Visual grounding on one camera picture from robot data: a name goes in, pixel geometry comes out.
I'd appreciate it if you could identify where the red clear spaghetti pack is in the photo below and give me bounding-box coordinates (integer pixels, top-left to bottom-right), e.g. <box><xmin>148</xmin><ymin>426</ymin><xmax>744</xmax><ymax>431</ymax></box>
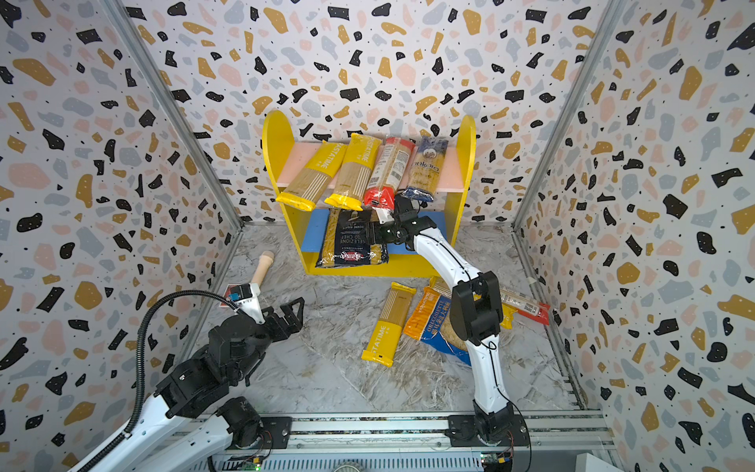
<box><xmin>363</xmin><ymin>137</ymin><xmax>415</xmax><ymax>212</ymax></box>

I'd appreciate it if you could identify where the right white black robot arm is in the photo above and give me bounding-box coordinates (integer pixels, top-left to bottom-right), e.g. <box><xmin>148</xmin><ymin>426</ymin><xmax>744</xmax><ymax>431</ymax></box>
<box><xmin>379</xmin><ymin>196</ymin><xmax>514</xmax><ymax>444</ymax></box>

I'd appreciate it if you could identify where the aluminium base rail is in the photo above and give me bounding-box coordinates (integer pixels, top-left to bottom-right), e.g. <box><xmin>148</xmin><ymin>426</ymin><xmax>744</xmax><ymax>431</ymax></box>
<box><xmin>214</xmin><ymin>410</ymin><xmax>622</xmax><ymax>471</ymax></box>

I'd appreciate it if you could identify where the yellow shelf unit frame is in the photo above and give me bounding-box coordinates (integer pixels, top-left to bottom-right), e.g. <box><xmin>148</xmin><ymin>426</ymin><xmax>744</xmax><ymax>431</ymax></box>
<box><xmin>261</xmin><ymin>110</ymin><xmax>477</xmax><ymax>278</ymax></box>

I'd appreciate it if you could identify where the yellow Pastatime spaghetti pack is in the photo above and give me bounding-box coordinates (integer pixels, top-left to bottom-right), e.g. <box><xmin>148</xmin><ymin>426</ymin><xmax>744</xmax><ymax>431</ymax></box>
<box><xmin>276</xmin><ymin>142</ymin><xmax>347</xmax><ymax>212</ymax></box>

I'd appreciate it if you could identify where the red long spaghetti pack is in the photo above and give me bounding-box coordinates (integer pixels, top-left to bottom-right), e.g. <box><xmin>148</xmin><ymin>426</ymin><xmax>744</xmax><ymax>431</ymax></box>
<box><xmin>499</xmin><ymin>288</ymin><xmax>551</xmax><ymax>326</ymax></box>

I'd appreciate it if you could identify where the black corrugated cable hose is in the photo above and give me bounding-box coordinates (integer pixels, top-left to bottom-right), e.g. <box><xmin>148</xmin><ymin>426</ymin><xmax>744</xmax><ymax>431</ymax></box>
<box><xmin>75</xmin><ymin>288</ymin><xmax>240</xmax><ymax>472</ymax></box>

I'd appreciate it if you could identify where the pink upper shelf board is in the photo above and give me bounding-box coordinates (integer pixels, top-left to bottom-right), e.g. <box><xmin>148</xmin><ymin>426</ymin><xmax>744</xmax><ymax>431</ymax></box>
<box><xmin>275</xmin><ymin>143</ymin><xmax>475</xmax><ymax>194</ymax></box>

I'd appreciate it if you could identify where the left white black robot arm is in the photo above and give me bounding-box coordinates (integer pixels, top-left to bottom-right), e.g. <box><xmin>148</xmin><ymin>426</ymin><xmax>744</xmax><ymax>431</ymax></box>
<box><xmin>74</xmin><ymin>290</ymin><xmax>305</xmax><ymax>471</ymax></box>

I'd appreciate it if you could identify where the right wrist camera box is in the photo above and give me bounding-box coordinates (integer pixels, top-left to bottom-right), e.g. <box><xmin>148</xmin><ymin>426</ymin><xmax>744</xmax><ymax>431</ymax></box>
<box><xmin>373</xmin><ymin>206</ymin><xmax>394</xmax><ymax>225</ymax></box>

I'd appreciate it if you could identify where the wooden rolling pin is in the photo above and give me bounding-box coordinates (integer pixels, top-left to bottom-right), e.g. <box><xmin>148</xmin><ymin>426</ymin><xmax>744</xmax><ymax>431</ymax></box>
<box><xmin>251</xmin><ymin>251</ymin><xmax>275</xmax><ymax>286</ymax></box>

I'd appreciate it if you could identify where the blue yellow spaghetti pack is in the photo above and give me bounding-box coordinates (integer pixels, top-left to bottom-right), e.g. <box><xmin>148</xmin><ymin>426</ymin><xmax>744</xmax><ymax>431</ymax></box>
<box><xmin>402</xmin><ymin>137</ymin><xmax>448</xmax><ymax>203</ymax></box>

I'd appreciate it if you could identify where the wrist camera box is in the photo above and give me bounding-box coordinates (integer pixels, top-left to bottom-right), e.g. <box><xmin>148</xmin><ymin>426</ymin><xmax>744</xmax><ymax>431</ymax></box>
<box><xmin>373</xmin><ymin>206</ymin><xmax>394</xmax><ymax>225</ymax></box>
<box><xmin>227</xmin><ymin>283</ymin><xmax>265</xmax><ymax>325</ymax></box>

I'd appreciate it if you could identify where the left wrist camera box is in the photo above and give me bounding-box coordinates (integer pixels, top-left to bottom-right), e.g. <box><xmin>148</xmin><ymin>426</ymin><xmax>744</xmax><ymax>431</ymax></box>
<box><xmin>227</xmin><ymin>283</ymin><xmax>265</xmax><ymax>325</ymax></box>

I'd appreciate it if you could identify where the dark penne pasta bag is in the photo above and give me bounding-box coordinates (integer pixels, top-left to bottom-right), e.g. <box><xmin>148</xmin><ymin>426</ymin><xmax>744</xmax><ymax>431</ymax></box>
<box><xmin>316</xmin><ymin>208</ymin><xmax>389</xmax><ymax>269</ymax></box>

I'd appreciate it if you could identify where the blue orange orecchiette bag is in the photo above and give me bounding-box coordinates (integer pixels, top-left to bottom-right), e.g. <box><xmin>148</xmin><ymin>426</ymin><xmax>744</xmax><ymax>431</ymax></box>
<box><xmin>403</xmin><ymin>287</ymin><xmax>471</xmax><ymax>366</ymax></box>

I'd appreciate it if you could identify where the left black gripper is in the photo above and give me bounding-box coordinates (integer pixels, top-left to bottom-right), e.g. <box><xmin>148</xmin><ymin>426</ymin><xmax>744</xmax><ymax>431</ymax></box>
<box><xmin>235</xmin><ymin>294</ymin><xmax>305</xmax><ymax>382</ymax></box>

